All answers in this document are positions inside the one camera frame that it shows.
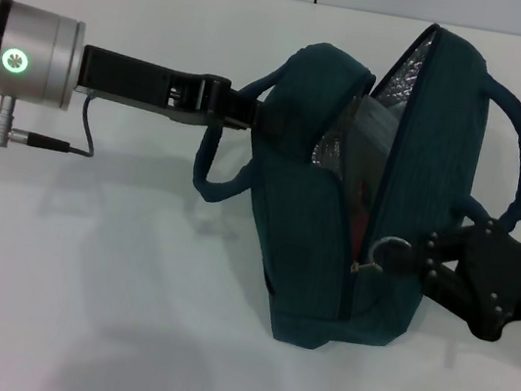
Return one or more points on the dark teal insulated bag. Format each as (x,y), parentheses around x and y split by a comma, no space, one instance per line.
(420,156)

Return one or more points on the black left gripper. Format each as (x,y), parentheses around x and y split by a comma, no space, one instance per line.
(149,86)

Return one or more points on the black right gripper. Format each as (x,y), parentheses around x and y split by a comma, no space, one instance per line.
(510,280)

